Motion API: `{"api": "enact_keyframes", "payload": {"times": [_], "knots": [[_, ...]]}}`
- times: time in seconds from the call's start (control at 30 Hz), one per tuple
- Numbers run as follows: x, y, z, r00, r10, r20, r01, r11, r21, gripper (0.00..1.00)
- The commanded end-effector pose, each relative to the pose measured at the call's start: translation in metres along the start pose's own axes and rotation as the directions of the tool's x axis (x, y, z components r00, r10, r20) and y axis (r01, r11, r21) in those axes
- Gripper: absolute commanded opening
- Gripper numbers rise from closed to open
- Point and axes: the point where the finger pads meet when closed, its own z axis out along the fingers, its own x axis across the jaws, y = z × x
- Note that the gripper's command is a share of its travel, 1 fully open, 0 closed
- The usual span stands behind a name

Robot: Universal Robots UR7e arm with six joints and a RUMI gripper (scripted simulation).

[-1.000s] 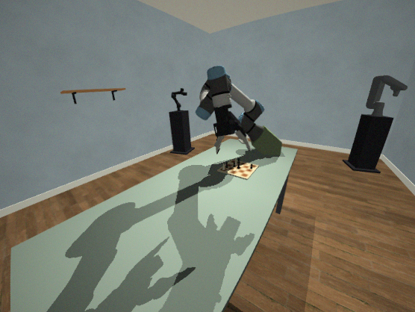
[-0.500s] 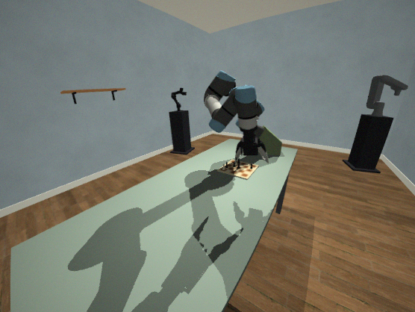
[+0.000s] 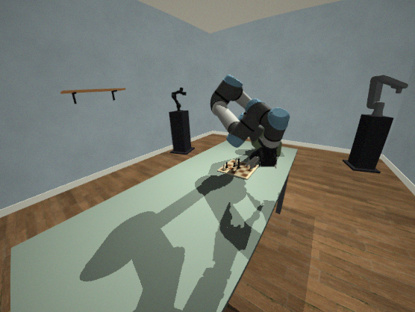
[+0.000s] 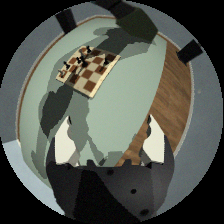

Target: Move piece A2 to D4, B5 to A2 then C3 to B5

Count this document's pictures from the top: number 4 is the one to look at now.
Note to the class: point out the brown and cream chessboard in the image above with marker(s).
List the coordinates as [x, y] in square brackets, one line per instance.
[88, 79]

